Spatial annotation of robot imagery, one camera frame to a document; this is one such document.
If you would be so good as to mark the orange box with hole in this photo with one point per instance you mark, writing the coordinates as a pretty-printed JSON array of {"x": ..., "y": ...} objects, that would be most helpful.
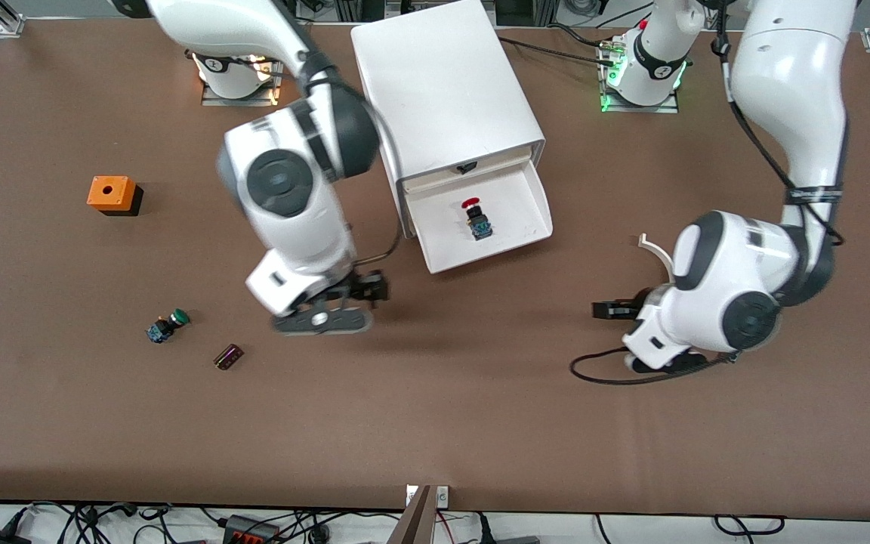
[{"x": 110, "y": 193}]

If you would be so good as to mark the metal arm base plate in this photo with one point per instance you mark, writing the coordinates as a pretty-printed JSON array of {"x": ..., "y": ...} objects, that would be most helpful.
[
  {"x": 669, "y": 108},
  {"x": 212, "y": 98}
]

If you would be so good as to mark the grey camera mount beam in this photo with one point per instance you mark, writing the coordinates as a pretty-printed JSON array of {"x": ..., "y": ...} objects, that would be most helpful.
[{"x": 412, "y": 525}]

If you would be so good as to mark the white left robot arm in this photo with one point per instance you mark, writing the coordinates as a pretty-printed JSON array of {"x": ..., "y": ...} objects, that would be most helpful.
[{"x": 790, "y": 91}]

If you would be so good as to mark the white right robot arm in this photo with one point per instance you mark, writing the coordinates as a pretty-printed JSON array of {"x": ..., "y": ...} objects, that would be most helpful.
[{"x": 284, "y": 181}]

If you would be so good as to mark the dark purple contact block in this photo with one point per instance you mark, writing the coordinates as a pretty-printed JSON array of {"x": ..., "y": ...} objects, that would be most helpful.
[{"x": 228, "y": 357}]

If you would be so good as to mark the red push button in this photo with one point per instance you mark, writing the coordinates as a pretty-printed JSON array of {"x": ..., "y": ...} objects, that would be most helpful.
[{"x": 478, "y": 223}]

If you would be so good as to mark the white drawer cabinet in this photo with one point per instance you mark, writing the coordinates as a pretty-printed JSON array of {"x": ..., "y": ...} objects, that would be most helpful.
[{"x": 442, "y": 83}]

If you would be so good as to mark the white curved bracket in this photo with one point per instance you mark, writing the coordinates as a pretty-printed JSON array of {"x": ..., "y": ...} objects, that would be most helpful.
[{"x": 658, "y": 249}]

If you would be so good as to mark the green push button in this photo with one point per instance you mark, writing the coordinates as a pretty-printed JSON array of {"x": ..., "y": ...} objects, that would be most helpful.
[{"x": 167, "y": 326}]

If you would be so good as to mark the white plain drawer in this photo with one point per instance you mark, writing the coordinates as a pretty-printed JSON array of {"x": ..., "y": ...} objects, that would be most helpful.
[{"x": 514, "y": 211}]

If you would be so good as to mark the black plug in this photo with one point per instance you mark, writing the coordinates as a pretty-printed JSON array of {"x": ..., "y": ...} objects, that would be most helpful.
[{"x": 484, "y": 529}]

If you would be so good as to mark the white mount bracket plate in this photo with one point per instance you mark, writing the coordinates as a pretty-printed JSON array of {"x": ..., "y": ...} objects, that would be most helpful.
[{"x": 442, "y": 496}]

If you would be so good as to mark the black power strip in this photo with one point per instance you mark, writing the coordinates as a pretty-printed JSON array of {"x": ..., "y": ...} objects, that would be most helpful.
[{"x": 250, "y": 530}]

